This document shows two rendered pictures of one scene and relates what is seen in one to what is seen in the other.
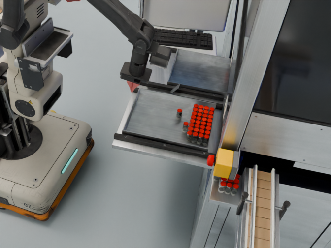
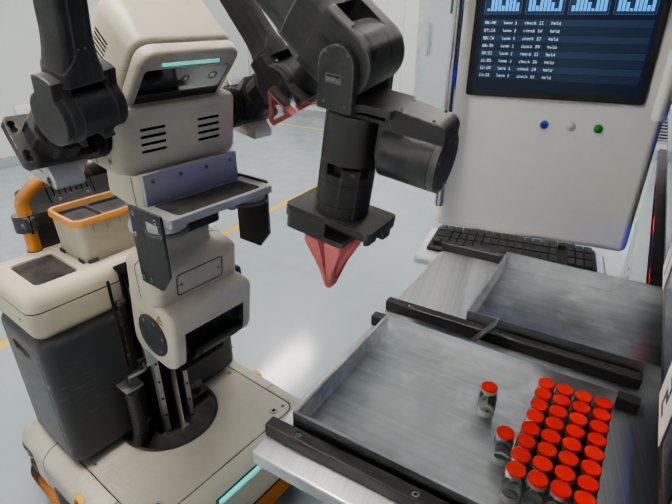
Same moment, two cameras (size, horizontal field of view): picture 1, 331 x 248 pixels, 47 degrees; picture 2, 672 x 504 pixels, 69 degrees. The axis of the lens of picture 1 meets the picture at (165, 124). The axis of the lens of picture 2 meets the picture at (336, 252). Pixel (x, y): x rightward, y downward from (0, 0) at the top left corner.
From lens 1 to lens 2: 0.89 m
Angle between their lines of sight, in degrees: 28
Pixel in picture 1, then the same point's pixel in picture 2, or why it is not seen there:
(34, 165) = (173, 470)
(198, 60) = (559, 283)
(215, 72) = (610, 314)
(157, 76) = (445, 301)
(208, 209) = not seen: outside the picture
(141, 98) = (387, 342)
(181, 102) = (501, 369)
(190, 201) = not seen: outside the picture
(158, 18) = (475, 213)
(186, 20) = (536, 220)
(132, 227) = not seen: outside the picture
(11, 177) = (117, 486)
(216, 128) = (620, 476)
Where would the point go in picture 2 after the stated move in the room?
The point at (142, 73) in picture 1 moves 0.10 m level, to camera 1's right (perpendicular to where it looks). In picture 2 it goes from (354, 211) to (453, 228)
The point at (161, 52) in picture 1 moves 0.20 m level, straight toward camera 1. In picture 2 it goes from (417, 114) to (320, 182)
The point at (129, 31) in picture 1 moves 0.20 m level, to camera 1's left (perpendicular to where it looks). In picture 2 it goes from (298, 13) to (121, 13)
